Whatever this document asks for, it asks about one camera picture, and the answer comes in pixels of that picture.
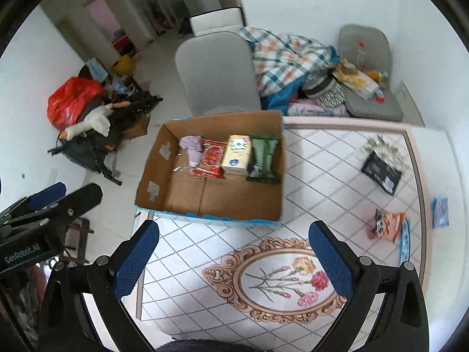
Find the black silver snack packet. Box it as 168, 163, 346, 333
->
361, 134, 408, 196

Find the red plastic bag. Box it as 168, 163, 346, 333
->
47, 77, 107, 131

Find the dark wooden stool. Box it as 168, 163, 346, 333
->
63, 218, 94, 265

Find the grey cushioned chair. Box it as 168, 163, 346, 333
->
337, 24, 404, 121

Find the white plush toy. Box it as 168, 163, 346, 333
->
60, 103, 127, 141

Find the plaid blanket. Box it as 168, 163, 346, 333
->
240, 26, 339, 96

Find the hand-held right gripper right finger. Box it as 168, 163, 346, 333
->
308, 221, 430, 352

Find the yellow plastic bag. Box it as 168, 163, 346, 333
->
111, 54, 135, 76

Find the green snack packet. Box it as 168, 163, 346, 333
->
246, 134, 283, 183

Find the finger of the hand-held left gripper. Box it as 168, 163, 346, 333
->
0, 182, 68, 224
14, 183, 104, 229

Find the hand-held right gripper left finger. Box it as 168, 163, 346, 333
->
37, 219, 162, 352

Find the red snack packet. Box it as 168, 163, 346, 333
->
189, 138, 228, 180

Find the long blue striped packet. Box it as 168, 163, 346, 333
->
399, 219, 412, 263

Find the orange snack packet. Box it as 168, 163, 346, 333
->
365, 208, 407, 243

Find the yellow snack bag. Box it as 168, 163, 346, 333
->
333, 59, 380, 101

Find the white yellow tissue pack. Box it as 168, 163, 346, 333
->
221, 134, 253, 175

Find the white chair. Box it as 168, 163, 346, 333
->
189, 6, 244, 38

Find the striped black white cloth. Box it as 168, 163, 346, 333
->
301, 62, 347, 109

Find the purple snack packet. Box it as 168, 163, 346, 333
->
178, 136, 204, 167

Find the small brown cardboard box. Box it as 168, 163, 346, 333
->
123, 114, 152, 140

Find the grey fabric chair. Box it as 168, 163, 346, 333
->
175, 31, 262, 117

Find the pile of dark bags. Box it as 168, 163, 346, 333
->
47, 81, 164, 186

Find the small blue packet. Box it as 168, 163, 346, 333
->
432, 197, 450, 229

